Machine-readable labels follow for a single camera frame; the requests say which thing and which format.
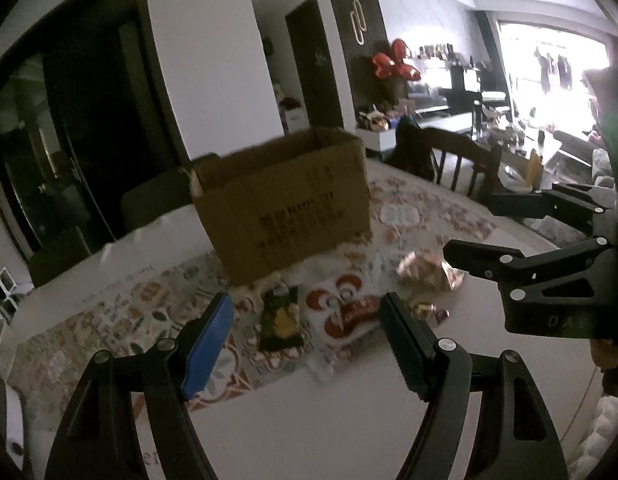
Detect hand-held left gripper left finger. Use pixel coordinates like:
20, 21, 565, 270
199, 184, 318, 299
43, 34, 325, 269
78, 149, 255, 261
44, 291, 235, 480

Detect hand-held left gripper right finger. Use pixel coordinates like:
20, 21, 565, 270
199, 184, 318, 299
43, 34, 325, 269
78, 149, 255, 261
378, 291, 565, 480

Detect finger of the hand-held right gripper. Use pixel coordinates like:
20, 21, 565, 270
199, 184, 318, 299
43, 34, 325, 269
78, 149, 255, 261
443, 237, 615, 313
488, 182, 617, 237

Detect small candies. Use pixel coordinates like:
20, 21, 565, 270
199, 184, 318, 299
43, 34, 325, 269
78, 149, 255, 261
410, 301, 451, 325

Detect copper foil snack packet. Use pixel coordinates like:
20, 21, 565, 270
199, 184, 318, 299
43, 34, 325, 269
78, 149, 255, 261
395, 251, 466, 292

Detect white red face snack packet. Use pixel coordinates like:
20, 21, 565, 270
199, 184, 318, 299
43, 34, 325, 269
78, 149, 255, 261
303, 271, 386, 347

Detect green yellow snack packet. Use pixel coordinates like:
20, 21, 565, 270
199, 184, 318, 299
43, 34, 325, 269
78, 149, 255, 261
258, 284, 306, 352

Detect brown cardboard box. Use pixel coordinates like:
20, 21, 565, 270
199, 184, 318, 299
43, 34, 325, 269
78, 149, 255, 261
189, 126, 373, 284

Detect cluttered coffee table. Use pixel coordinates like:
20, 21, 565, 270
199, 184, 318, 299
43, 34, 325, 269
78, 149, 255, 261
489, 120, 595, 196

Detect patterned table runner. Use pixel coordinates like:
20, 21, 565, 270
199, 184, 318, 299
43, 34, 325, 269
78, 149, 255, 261
9, 164, 496, 413

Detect dark wooden chair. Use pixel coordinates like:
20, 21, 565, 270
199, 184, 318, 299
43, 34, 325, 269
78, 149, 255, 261
393, 119, 504, 202

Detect person's green clothing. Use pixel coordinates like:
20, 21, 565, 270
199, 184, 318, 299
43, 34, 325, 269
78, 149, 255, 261
583, 65, 618, 186

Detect white low cabinet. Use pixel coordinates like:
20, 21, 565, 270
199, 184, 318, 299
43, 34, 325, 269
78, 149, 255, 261
356, 110, 477, 157

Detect grey sofa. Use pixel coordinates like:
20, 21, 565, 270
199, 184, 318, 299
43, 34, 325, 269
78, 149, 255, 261
408, 82, 450, 111

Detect dark upholstered chair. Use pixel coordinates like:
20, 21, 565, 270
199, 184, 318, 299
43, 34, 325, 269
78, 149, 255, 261
28, 229, 110, 288
120, 169, 196, 235

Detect red heart balloons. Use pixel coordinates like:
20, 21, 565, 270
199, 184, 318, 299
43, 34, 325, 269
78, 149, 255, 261
371, 39, 423, 82

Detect white woven basket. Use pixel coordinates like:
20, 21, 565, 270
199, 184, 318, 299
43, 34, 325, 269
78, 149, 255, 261
0, 319, 16, 377

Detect white cube shelf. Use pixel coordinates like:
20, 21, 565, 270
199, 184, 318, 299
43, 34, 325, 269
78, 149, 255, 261
0, 265, 18, 311

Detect stacked white storage boxes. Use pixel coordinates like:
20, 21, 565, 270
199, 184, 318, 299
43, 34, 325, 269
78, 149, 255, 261
275, 85, 310, 135

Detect dark glass sliding door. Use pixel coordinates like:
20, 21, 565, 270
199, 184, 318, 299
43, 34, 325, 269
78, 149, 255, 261
0, 0, 190, 261

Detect dark hallway door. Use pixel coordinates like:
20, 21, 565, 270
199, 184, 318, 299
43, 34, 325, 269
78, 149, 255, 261
285, 0, 346, 133

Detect white loop wall lamp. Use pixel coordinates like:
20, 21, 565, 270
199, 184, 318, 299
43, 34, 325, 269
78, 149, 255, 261
347, 0, 371, 48

